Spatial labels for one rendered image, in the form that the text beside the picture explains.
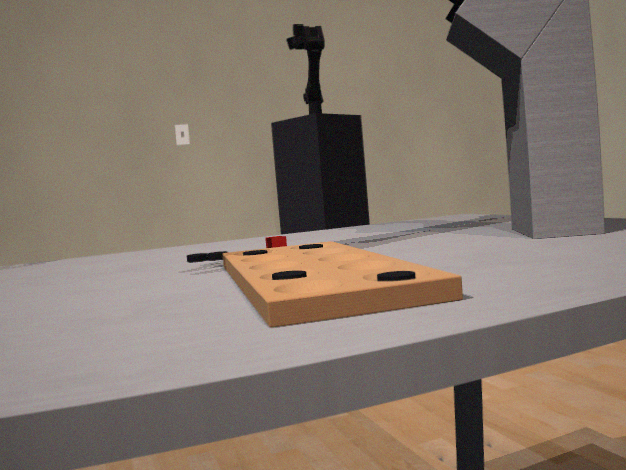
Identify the orange wooden tray with round pockets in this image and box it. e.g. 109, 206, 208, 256
223, 241, 463, 328

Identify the red block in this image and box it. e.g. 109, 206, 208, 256
265, 236, 287, 248

